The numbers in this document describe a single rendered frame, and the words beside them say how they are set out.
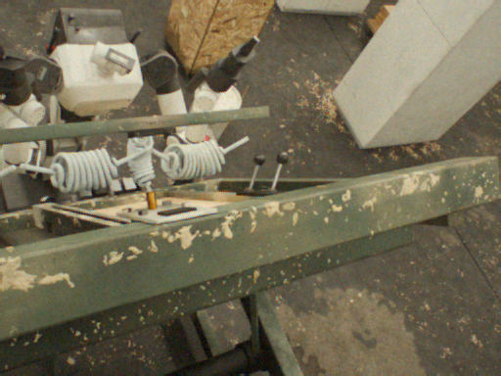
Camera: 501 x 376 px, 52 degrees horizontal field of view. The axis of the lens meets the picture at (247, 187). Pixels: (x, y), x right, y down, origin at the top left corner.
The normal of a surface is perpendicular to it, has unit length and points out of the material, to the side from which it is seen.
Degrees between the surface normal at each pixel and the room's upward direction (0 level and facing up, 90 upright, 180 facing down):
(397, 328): 0
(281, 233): 34
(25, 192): 0
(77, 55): 23
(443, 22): 90
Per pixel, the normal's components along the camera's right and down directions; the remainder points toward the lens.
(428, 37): -0.86, 0.12
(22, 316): 0.53, 0.01
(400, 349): 0.36, -0.54
